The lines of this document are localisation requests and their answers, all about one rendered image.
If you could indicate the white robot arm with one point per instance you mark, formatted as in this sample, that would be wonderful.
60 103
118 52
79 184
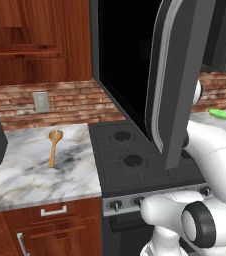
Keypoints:
215 156

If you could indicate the black microwave oven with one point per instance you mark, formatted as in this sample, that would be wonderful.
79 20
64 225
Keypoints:
125 50

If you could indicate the grey microwave door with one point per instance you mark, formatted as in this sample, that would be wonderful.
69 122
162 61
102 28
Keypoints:
181 66

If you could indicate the black gas stove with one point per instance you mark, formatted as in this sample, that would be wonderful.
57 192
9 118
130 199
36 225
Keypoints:
118 173

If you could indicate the wooden spoon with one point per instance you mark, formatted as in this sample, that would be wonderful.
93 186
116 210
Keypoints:
53 146

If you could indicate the black stove knob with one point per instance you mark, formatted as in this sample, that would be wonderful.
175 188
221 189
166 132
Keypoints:
138 201
204 191
115 205

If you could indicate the wooden drawer front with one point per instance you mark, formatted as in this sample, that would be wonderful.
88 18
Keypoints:
81 210

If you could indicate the green cucumber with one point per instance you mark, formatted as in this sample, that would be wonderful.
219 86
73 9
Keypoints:
219 114

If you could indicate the grey wall outlet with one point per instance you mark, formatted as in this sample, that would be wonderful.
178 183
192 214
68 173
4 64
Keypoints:
41 102

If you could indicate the wooden wall cupboard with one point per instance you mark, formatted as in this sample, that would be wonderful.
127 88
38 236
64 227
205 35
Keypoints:
35 40

